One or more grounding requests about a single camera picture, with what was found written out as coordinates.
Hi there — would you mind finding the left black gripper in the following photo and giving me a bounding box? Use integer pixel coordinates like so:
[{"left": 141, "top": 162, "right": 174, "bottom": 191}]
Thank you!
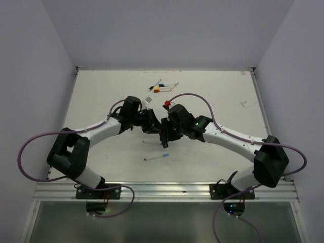
[{"left": 130, "top": 107, "right": 161, "bottom": 133}]

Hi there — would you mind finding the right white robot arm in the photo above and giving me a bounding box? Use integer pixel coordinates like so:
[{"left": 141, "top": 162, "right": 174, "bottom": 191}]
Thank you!
[{"left": 160, "top": 101, "right": 289, "bottom": 199}]

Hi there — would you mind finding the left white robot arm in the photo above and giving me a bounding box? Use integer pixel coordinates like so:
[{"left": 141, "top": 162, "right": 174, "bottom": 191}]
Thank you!
[{"left": 47, "top": 96, "right": 163, "bottom": 199}]

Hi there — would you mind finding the green cap marker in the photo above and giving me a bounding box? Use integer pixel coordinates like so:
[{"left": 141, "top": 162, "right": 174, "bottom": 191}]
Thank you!
[{"left": 142, "top": 140, "right": 161, "bottom": 144}]

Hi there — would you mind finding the blue cap marker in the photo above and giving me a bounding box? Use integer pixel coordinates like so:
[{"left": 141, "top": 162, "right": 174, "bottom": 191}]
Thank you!
[{"left": 144, "top": 153, "right": 169, "bottom": 161}]

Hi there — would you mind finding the red cap marker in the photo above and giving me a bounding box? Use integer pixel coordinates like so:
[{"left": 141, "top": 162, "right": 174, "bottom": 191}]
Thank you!
[{"left": 153, "top": 89, "right": 172, "bottom": 93}]

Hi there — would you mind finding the yellow cap marker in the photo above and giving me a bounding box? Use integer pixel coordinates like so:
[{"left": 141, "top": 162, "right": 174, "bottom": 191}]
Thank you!
[{"left": 154, "top": 86, "right": 176, "bottom": 90}]

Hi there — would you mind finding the black cap marker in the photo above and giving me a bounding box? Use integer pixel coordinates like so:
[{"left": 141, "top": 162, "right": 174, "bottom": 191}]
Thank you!
[{"left": 148, "top": 79, "right": 161, "bottom": 91}]

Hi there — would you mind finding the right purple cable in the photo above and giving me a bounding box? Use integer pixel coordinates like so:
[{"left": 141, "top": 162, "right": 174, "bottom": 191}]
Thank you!
[{"left": 168, "top": 93, "right": 307, "bottom": 243}]

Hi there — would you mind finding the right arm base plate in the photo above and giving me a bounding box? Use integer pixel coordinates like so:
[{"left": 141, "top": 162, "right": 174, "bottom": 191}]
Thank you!
[{"left": 209, "top": 183, "right": 256, "bottom": 200}]

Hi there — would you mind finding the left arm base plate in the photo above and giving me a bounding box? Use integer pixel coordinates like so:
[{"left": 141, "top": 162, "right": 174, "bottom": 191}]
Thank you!
[{"left": 75, "top": 183, "right": 121, "bottom": 200}]

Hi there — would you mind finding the aluminium right side rail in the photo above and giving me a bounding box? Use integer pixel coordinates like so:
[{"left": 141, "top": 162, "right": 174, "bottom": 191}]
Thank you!
[{"left": 249, "top": 67, "right": 288, "bottom": 182}]

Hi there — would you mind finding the aluminium rail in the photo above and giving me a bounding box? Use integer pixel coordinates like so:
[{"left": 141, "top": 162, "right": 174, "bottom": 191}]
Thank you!
[
  {"left": 32, "top": 181, "right": 299, "bottom": 203},
  {"left": 249, "top": 67, "right": 288, "bottom": 182}
]

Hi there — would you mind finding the aluminium front rail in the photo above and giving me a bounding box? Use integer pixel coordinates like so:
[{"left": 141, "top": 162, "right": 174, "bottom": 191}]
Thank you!
[{"left": 32, "top": 181, "right": 299, "bottom": 203}]

